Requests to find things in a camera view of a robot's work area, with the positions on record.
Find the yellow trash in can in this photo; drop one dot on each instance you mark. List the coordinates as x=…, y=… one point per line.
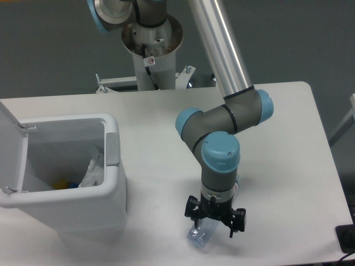
x=61, y=184

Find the clear plastic water bottle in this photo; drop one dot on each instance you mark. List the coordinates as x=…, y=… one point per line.
x=199, y=236

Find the black device at table edge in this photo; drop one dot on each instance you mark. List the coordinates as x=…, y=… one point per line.
x=345, y=235

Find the white frame at right edge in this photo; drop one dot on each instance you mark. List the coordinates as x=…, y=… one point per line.
x=345, y=123

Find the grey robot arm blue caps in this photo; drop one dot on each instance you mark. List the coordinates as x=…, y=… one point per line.
x=210, y=135

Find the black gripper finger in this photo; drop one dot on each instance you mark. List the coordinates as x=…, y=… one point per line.
x=235, y=220
x=192, y=210

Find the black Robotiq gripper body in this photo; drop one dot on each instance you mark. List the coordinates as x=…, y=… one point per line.
x=215, y=206

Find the white trash can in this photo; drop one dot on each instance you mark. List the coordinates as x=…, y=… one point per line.
x=60, y=149

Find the white pedestal base frame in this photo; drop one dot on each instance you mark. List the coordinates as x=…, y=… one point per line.
x=186, y=79

